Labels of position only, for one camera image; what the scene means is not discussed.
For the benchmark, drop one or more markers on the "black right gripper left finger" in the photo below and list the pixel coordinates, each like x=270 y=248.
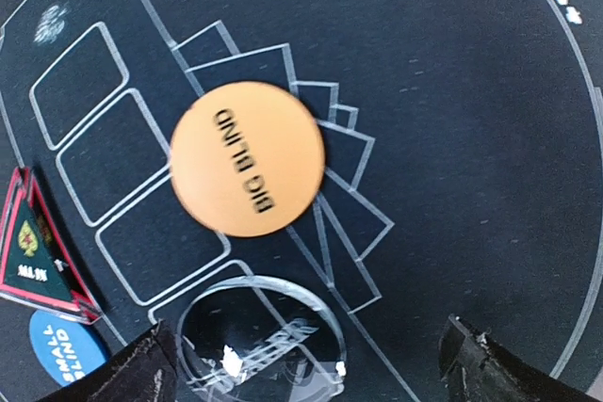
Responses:
x=145 y=370

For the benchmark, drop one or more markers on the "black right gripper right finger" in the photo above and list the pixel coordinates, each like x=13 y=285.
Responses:
x=474 y=367

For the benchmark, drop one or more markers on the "blue small blind button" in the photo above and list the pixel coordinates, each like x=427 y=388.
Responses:
x=66 y=350

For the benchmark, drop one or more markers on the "red triangular all-in marker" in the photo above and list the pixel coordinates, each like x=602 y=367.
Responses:
x=37 y=270

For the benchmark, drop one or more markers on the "orange big blind button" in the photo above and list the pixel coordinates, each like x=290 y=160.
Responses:
x=247 y=159

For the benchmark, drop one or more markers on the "clear round dealer button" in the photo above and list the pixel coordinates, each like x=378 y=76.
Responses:
x=260 y=338

